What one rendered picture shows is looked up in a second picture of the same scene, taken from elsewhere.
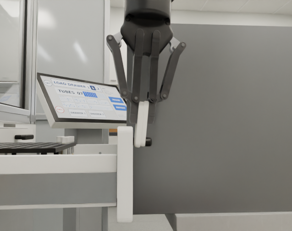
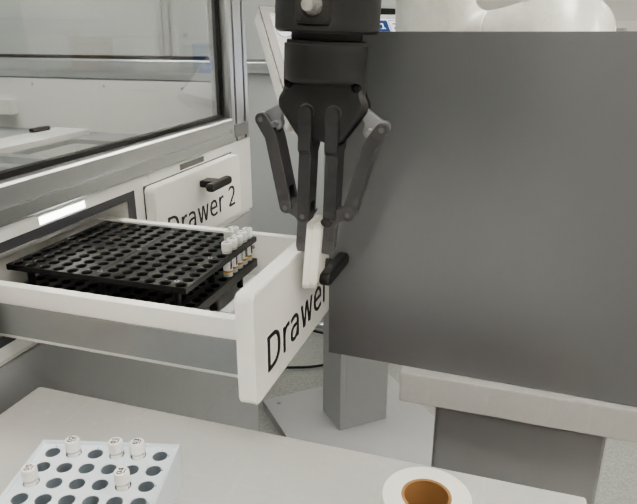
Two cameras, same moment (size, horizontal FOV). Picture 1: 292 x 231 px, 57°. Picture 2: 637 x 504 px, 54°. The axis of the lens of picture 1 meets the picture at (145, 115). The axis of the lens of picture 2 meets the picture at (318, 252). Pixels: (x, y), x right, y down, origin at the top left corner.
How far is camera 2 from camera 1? 0.34 m
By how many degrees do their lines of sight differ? 33
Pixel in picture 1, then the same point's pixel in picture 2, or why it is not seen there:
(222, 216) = (477, 387)
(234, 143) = (519, 272)
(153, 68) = (329, 170)
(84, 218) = not seen: hidden behind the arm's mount
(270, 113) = (607, 226)
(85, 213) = not seen: hidden behind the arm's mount
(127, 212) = (250, 394)
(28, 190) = (149, 344)
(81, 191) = (204, 356)
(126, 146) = (245, 320)
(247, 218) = (523, 398)
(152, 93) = (328, 210)
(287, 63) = not seen: outside the picture
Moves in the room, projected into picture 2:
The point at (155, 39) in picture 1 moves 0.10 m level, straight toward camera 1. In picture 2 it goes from (329, 124) to (273, 140)
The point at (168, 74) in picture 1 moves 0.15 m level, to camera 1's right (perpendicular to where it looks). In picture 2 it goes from (355, 181) to (524, 198)
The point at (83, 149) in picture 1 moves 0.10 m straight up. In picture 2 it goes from (272, 242) to (270, 166)
